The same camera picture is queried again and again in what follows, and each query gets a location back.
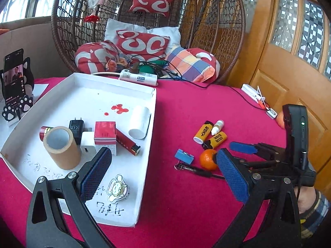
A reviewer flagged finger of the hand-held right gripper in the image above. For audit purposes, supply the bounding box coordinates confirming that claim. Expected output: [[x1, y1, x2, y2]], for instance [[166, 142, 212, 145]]
[[243, 160, 286, 179], [230, 142, 286, 161]]

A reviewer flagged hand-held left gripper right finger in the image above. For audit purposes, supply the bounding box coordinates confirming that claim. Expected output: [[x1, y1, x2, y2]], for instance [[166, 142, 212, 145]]
[[216, 148, 302, 248]]

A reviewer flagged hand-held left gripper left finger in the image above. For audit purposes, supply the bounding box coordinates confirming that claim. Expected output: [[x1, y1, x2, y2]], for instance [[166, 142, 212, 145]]
[[26, 146, 113, 248]]

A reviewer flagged orange mandarin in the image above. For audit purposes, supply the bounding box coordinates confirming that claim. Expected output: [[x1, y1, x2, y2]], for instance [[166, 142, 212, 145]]
[[199, 149, 219, 171]]

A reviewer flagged yellow tube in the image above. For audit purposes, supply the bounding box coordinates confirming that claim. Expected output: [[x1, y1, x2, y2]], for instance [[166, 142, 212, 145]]
[[202, 131, 228, 150], [193, 120, 214, 144]]

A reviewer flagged small white dropper bottle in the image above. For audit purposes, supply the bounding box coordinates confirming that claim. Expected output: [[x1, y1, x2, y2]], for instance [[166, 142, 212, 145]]
[[211, 120, 225, 136]]

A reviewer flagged black tool with key ring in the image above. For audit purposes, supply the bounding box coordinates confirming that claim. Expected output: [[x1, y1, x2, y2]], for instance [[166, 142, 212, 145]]
[[174, 163, 225, 180]]

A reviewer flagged blue pencil sharpener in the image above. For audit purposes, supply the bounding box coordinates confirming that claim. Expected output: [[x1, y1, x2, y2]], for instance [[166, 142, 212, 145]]
[[174, 148, 194, 165]]

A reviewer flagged white cardboard tray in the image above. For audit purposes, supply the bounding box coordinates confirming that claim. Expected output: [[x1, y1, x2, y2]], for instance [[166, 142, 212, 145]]
[[0, 72, 157, 228]]

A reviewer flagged person's right forearm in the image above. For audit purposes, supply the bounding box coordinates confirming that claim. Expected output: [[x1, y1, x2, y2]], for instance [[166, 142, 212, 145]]
[[295, 186, 330, 239]]

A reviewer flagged red apple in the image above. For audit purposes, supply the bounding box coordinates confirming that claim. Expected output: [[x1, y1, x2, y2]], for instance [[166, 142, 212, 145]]
[[276, 111, 286, 130]]

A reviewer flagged cartoon sticker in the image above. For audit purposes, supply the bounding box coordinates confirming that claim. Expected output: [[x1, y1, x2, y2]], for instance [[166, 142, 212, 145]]
[[107, 174, 129, 202]]

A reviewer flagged white charger cube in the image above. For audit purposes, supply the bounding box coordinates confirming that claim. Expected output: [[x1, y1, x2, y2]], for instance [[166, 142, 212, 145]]
[[80, 131, 97, 157]]

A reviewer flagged brown tape roll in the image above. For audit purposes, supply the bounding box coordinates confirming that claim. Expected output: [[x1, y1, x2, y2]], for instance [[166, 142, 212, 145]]
[[43, 126, 82, 170]]

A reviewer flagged red and white small carton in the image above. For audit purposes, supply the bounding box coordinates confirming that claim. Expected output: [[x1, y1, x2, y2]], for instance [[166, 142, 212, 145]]
[[94, 121, 117, 157]]

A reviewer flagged red lighter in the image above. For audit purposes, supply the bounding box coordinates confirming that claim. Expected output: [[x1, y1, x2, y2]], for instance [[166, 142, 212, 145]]
[[115, 128, 141, 156]]

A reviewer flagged black charger plug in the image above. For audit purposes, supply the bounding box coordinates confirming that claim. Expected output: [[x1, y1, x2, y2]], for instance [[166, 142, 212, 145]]
[[68, 117, 85, 145]]

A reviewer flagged white rectangular box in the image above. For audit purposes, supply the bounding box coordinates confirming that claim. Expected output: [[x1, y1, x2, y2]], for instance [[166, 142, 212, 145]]
[[241, 84, 261, 100]]

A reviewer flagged red tablecloth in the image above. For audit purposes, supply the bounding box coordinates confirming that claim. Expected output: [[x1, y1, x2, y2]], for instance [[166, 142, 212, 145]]
[[0, 77, 293, 248]]

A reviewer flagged red metallic cylinder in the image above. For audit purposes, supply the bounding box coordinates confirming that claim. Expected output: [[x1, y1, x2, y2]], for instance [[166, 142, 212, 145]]
[[39, 126, 54, 142]]

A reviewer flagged white plastic bottle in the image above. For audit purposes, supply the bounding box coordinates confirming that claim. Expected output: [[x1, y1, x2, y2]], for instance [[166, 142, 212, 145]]
[[128, 106, 151, 140]]

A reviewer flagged wooden door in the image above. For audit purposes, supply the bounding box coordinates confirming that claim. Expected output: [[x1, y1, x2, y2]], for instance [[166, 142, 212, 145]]
[[181, 0, 331, 192]]

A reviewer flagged round red white pillow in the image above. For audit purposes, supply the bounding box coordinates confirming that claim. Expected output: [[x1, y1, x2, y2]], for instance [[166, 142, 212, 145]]
[[186, 48, 221, 79]]

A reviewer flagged plaid pillow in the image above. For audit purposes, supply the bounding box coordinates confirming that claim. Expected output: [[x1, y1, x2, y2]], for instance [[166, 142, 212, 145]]
[[165, 46, 216, 83]]

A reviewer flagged white power strip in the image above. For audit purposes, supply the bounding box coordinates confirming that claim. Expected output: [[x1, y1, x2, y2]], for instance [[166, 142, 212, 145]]
[[119, 69, 158, 86]]

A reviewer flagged long red white bolster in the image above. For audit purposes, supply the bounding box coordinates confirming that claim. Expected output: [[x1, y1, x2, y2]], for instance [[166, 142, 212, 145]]
[[75, 41, 130, 73]]

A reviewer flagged phone on cat stand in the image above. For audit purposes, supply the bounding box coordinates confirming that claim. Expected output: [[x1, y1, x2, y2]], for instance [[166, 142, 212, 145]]
[[0, 57, 35, 121]]

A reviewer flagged green fabric item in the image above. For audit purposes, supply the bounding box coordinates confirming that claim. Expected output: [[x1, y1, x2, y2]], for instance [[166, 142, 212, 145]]
[[141, 61, 167, 74]]

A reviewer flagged black smartphone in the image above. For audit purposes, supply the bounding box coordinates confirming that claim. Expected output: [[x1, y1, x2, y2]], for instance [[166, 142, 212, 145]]
[[3, 49, 25, 106]]

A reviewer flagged brown wicker hanging chair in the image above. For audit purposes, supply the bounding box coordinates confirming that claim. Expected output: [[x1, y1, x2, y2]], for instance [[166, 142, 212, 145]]
[[51, 0, 246, 83]]

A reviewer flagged square red white pillow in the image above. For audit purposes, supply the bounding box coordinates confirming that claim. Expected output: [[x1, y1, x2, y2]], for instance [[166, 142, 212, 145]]
[[115, 30, 170, 57]]

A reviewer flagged black braided cable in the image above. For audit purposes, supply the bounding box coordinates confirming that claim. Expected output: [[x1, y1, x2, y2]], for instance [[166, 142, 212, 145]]
[[295, 178, 303, 199]]

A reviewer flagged white thin cable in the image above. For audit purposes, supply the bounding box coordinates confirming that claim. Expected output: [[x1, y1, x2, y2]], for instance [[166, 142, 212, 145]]
[[256, 85, 267, 103]]

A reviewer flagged long black cable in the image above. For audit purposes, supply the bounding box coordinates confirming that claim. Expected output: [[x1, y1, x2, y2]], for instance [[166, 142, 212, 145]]
[[131, 54, 275, 114]]

